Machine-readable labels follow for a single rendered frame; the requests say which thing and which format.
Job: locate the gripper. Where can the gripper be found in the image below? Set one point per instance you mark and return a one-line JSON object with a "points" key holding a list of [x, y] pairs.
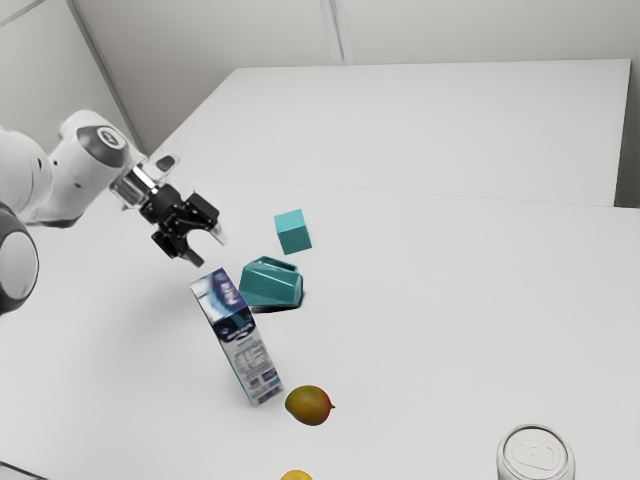
{"points": [[172, 212]]}

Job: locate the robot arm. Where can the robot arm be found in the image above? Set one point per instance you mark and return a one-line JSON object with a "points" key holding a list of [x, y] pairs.
{"points": [[60, 170]]}

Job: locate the teal faceted mug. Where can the teal faceted mug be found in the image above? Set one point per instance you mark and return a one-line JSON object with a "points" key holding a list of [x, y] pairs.
{"points": [[271, 286]]}

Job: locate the teal cube block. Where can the teal cube block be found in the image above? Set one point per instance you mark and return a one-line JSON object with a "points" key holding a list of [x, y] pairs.
{"points": [[293, 232]]}

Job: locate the blue and white carton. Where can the blue and white carton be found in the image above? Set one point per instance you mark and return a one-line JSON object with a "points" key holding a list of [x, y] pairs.
{"points": [[237, 336]]}

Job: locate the orange green mango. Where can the orange green mango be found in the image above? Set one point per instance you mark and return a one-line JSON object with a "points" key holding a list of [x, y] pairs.
{"points": [[309, 405]]}

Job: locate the yellow fruit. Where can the yellow fruit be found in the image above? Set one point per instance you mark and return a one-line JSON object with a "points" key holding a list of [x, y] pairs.
{"points": [[297, 475]]}

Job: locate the silver can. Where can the silver can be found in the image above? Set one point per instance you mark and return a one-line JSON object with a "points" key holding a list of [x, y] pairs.
{"points": [[535, 454]]}

